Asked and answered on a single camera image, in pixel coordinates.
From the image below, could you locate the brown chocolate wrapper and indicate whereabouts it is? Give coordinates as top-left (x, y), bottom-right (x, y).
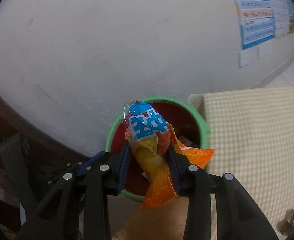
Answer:
top-left (276, 209), bottom-right (294, 236)

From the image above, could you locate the orange snack bag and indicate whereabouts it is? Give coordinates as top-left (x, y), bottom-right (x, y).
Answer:
top-left (123, 99), bottom-right (214, 211)

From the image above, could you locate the tan fuzzy sleeve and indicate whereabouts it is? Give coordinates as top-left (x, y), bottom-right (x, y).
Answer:
top-left (112, 197), bottom-right (189, 239)

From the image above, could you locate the checkered yellow tablecloth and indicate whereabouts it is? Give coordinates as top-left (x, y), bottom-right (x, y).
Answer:
top-left (188, 87), bottom-right (294, 239)

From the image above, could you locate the white wall outlet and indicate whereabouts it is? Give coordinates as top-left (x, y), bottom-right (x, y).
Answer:
top-left (238, 50), bottom-right (250, 68)

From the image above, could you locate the double white wall socket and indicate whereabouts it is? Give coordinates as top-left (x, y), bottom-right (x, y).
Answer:
top-left (249, 46), bottom-right (260, 61)

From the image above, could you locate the green blue wall poster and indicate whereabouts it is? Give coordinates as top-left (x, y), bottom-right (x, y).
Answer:
top-left (287, 0), bottom-right (294, 34)

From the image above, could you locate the pinyin wall poster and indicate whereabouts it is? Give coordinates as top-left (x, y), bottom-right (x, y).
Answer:
top-left (235, 0), bottom-right (275, 50)

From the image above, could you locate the middle white wall poster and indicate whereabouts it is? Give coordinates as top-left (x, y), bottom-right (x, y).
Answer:
top-left (270, 0), bottom-right (290, 38)

